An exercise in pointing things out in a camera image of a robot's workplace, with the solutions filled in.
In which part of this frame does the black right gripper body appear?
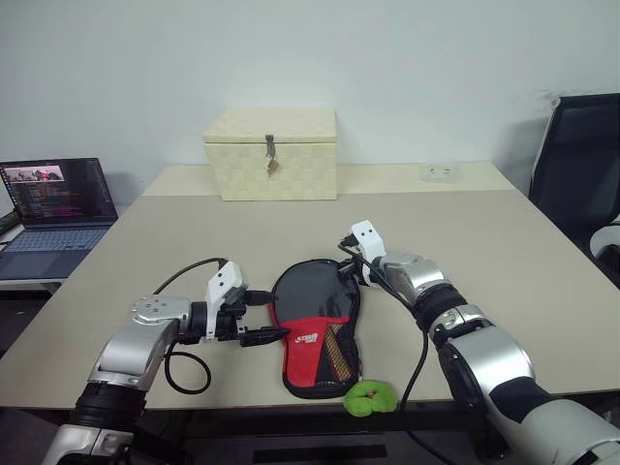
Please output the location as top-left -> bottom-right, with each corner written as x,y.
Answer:
337,234 -> 371,288

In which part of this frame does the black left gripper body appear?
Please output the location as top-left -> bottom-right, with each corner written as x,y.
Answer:
215,287 -> 251,343

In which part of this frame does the black and red paddle case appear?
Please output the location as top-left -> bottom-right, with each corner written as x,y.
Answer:
269,258 -> 365,401

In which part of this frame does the green plush zipper charm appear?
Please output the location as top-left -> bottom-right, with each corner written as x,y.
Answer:
343,380 -> 400,417

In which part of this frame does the cream woven storage box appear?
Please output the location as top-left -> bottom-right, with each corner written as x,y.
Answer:
201,108 -> 339,202

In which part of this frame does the brass padlock on metal hasp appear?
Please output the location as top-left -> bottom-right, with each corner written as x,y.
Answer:
263,133 -> 281,177

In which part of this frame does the small clear plastic container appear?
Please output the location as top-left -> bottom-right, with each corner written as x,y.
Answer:
419,156 -> 463,185

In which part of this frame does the white side desk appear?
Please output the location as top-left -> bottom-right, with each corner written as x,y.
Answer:
0,212 -> 75,360

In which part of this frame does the open grey laptop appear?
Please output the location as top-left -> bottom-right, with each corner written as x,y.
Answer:
0,156 -> 120,281

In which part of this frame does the black mesh office chair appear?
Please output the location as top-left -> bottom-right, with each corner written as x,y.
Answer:
527,92 -> 620,273

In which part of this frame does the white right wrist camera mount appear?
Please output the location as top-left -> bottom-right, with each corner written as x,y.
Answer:
349,219 -> 389,288

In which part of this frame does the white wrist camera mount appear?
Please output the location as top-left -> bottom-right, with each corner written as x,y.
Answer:
349,219 -> 389,288
203,261 -> 244,339

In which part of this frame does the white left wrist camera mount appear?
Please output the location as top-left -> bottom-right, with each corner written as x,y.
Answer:
203,261 -> 244,339

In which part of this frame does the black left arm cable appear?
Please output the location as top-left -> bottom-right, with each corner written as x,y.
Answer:
151,257 -> 229,395

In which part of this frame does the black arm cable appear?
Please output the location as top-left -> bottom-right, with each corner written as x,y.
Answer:
151,257 -> 229,395
337,234 -> 430,414

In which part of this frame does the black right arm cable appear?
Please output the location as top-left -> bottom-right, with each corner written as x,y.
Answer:
337,234 -> 430,414

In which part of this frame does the black under-table frame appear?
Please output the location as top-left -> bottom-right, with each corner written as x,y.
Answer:
130,401 -> 500,465

